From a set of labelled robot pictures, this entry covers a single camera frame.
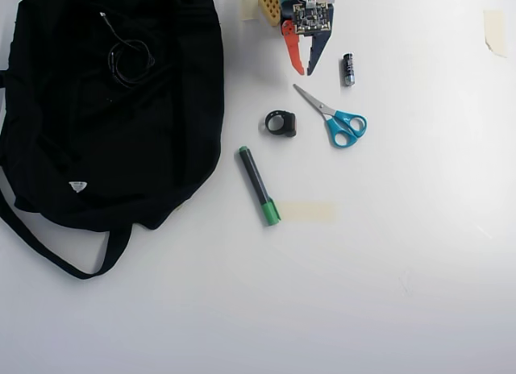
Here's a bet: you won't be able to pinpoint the camera circuit board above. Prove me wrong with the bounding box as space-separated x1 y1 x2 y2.
293 2 334 35

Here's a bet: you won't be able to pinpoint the beige masking tape strip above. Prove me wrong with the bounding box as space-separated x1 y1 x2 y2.
240 0 259 21
482 9 508 59
277 202 336 224

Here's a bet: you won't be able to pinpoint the black cylindrical battery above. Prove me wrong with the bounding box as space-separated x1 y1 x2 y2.
341 52 356 88

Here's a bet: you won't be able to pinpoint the blue handled scissors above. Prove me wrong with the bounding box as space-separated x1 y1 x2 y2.
292 83 368 149

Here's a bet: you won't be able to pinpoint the green marker pen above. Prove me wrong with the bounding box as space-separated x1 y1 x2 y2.
238 145 282 227

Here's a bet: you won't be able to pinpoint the black ring strap device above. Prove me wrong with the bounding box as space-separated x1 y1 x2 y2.
264 110 298 139

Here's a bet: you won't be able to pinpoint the black fabric bag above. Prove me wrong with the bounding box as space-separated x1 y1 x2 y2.
0 0 226 281

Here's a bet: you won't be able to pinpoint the black cable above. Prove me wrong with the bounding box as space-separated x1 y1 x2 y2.
99 11 156 89

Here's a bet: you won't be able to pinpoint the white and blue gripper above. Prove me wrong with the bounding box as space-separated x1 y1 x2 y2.
281 0 336 77

